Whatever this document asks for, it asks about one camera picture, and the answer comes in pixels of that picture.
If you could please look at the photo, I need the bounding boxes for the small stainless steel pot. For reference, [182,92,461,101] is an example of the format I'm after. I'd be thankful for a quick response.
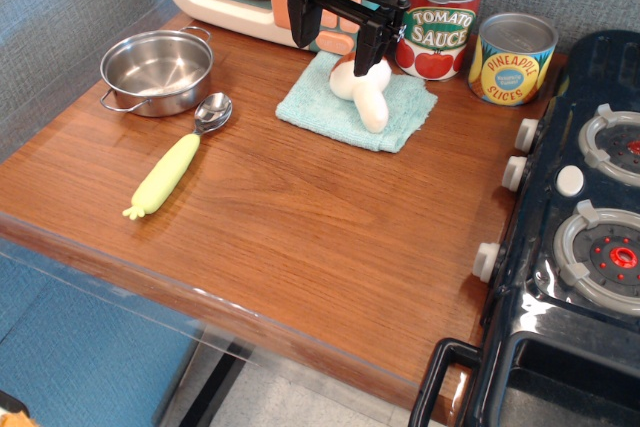
[100,26,214,118]

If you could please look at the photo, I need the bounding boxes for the white plush mushroom toy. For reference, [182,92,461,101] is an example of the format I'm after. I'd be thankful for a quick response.
[329,52,392,134]

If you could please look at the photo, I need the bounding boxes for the light blue folded cloth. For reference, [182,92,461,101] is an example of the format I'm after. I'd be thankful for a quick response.
[276,52,438,153]

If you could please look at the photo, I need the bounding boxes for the tomato sauce can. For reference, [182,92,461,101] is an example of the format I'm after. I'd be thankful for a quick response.
[395,0,481,80]

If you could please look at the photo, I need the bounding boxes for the pineapple slices can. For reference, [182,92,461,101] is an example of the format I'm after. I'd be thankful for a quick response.
[468,12,558,106]

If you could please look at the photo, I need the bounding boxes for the dark toy stove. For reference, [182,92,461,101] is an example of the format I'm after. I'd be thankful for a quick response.
[410,30,639,426]

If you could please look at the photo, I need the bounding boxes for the spoon with green handle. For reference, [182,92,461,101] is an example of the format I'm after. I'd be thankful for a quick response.
[122,92,233,220]

